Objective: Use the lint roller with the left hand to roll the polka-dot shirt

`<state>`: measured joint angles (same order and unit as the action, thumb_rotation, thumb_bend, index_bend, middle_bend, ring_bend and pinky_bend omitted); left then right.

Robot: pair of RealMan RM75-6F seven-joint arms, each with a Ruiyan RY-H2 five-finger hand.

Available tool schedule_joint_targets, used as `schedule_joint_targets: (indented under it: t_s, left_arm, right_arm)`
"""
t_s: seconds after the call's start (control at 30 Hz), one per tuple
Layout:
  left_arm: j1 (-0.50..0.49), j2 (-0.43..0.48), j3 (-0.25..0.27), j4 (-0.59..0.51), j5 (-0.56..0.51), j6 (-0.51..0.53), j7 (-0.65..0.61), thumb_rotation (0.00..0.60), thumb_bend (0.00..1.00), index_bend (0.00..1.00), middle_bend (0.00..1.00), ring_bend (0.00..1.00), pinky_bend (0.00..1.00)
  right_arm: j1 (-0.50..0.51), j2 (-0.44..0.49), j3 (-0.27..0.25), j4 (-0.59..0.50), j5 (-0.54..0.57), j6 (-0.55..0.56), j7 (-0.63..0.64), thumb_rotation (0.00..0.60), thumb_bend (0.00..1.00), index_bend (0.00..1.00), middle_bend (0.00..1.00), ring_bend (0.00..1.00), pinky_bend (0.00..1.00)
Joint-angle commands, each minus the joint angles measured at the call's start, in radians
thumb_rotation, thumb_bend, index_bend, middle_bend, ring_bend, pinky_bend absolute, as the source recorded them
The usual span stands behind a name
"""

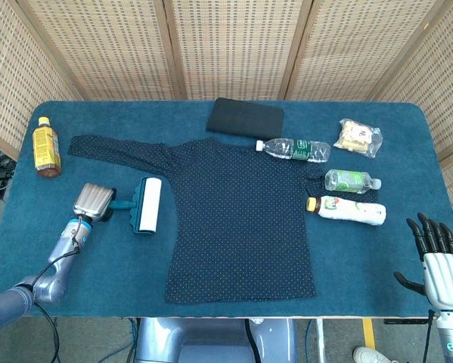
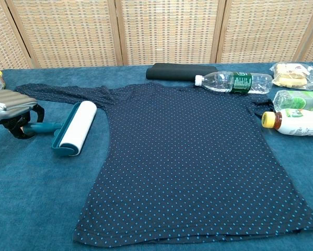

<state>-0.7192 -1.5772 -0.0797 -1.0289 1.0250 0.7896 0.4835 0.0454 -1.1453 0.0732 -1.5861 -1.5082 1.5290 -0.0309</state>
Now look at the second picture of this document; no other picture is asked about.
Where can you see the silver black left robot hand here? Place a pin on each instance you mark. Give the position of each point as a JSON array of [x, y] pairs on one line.
[[12, 103]]

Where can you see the navy polka dot shirt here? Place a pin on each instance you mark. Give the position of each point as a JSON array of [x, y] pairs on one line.
[[185, 170]]

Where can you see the teal table cloth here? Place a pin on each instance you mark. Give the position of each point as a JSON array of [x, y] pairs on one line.
[[28, 183]]

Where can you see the black folded cloth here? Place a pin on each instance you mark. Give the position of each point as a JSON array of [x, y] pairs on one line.
[[177, 72]]

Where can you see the woven bamboo folding screen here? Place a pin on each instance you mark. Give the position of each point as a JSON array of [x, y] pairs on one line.
[[172, 31]]

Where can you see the clear water bottle green label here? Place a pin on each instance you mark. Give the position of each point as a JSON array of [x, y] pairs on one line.
[[240, 83]]

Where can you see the clear bag of biscuits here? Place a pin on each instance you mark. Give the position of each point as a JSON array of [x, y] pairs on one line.
[[292, 77]]

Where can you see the white label bottle yellow cap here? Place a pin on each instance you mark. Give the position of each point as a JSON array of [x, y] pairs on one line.
[[297, 123]]

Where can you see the clear bottle light green label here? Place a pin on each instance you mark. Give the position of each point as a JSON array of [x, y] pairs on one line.
[[300, 100]]

